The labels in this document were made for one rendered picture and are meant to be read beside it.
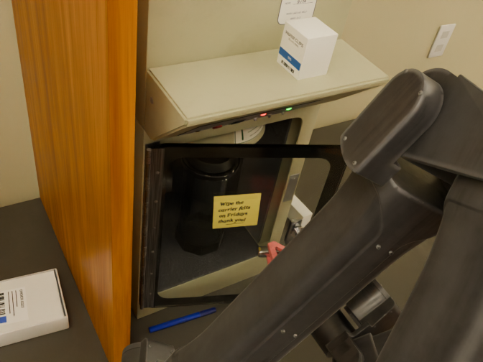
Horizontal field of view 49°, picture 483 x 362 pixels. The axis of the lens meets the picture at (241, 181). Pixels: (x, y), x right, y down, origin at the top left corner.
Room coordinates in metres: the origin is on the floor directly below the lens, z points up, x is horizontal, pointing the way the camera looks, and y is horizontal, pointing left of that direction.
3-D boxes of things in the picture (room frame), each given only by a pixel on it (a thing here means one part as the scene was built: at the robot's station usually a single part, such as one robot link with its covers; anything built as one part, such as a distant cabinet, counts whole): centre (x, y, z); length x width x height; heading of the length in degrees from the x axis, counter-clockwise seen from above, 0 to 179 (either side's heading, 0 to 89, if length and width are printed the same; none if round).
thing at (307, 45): (0.65, -0.05, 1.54); 0.05 x 0.05 x 0.06; 39
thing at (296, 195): (0.61, -0.01, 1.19); 0.30 x 0.01 x 0.40; 108
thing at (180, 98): (0.62, -0.02, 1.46); 0.32 x 0.12 x 0.10; 128
